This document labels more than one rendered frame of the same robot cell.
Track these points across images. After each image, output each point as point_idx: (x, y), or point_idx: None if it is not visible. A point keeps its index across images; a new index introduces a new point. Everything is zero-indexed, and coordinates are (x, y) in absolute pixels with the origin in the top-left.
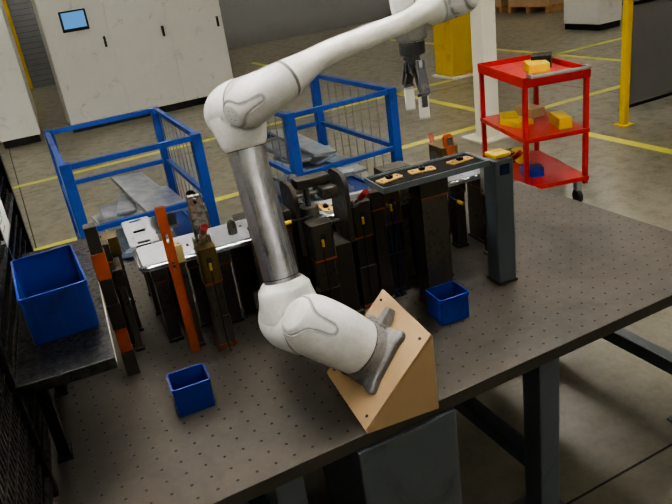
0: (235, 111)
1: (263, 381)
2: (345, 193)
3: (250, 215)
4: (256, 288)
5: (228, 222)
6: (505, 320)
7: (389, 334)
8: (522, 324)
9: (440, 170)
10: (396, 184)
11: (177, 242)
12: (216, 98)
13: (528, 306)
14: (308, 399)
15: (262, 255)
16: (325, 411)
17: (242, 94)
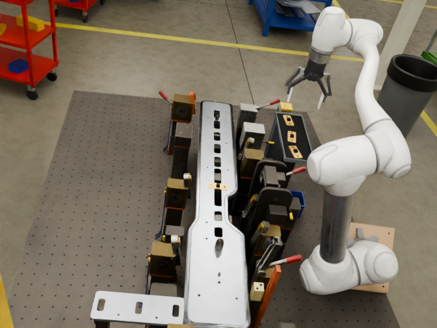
0: (410, 169)
1: (313, 319)
2: (285, 174)
3: (346, 228)
4: (176, 274)
5: (222, 242)
6: (309, 196)
7: (371, 241)
8: (317, 194)
9: (299, 133)
10: (308, 154)
11: (257, 284)
12: (366, 163)
13: (302, 182)
14: (344, 304)
15: (344, 247)
16: (359, 302)
17: (410, 155)
